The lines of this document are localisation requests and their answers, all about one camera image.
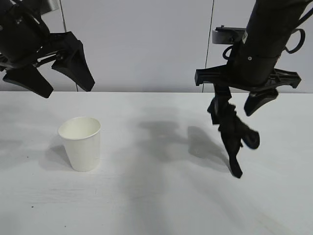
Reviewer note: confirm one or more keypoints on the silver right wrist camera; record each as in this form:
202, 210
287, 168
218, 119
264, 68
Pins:
225, 36

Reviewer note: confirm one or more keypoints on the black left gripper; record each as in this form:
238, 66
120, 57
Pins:
19, 36

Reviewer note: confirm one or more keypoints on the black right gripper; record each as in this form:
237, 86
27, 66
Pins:
256, 68

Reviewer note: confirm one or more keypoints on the white paper cup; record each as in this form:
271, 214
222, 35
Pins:
83, 151

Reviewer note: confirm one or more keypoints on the black cloth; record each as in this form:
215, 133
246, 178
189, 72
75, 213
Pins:
232, 137

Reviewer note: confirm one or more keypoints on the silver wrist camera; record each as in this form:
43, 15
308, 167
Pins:
225, 36
50, 5

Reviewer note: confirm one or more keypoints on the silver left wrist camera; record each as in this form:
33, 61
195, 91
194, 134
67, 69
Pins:
50, 5

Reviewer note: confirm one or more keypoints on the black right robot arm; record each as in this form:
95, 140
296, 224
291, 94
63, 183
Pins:
274, 14

